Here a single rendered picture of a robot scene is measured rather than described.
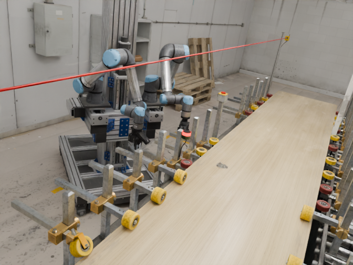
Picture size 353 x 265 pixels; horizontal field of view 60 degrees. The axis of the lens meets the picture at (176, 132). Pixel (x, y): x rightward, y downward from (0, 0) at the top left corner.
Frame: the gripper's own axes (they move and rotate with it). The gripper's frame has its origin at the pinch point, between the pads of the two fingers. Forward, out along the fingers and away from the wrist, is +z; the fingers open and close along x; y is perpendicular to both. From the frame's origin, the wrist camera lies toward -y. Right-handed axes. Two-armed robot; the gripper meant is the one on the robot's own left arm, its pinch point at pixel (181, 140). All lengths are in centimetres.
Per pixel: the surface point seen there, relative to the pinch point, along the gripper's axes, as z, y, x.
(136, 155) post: -19, -71, 18
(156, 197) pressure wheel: -4, -84, 2
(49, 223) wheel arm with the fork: -4, -119, 42
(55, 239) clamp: -4, -126, 35
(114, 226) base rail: 22, -84, 23
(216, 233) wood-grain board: 2, -95, -32
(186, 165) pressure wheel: 1.8, -34.1, -8.6
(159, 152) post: -12, -48, 9
